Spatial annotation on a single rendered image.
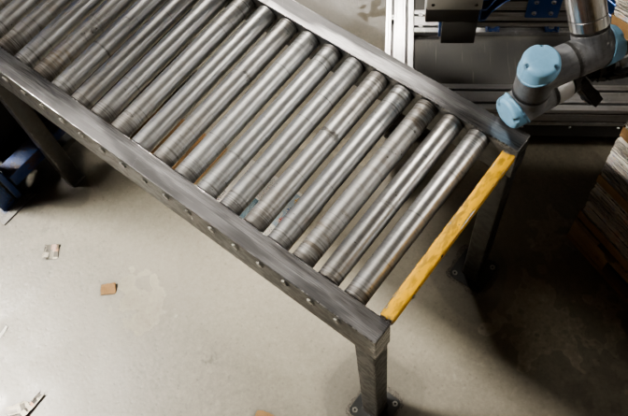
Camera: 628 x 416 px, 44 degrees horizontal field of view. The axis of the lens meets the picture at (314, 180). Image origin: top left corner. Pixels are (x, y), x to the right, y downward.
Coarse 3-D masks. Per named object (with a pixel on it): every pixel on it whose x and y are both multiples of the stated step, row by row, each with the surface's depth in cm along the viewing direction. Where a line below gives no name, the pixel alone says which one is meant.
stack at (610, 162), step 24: (624, 144) 182; (624, 168) 188; (600, 192) 206; (624, 192) 194; (600, 216) 212; (624, 216) 202; (576, 240) 232; (624, 240) 208; (600, 264) 227; (624, 288) 225
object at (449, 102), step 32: (256, 0) 185; (288, 0) 184; (320, 32) 179; (384, 64) 173; (384, 96) 180; (416, 96) 171; (448, 96) 168; (480, 128) 164; (512, 128) 164; (480, 160) 174
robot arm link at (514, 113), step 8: (512, 88) 161; (504, 96) 159; (512, 96) 158; (552, 96) 159; (496, 104) 162; (504, 104) 158; (512, 104) 157; (520, 104) 157; (544, 104) 157; (552, 104) 160; (504, 112) 160; (512, 112) 157; (520, 112) 157; (528, 112) 158; (536, 112) 159; (544, 112) 161; (504, 120) 162; (512, 120) 159; (520, 120) 158; (528, 120) 159
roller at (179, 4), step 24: (168, 0) 188; (192, 0) 188; (144, 24) 185; (168, 24) 186; (120, 48) 182; (144, 48) 183; (96, 72) 179; (120, 72) 180; (72, 96) 177; (96, 96) 178
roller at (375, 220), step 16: (448, 128) 165; (432, 144) 163; (448, 144) 165; (416, 160) 162; (432, 160) 163; (400, 176) 161; (416, 176) 161; (384, 192) 160; (400, 192) 159; (368, 208) 160; (384, 208) 158; (368, 224) 156; (384, 224) 158; (352, 240) 155; (368, 240) 156; (336, 256) 154; (352, 256) 154; (320, 272) 154; (336, 272) 153
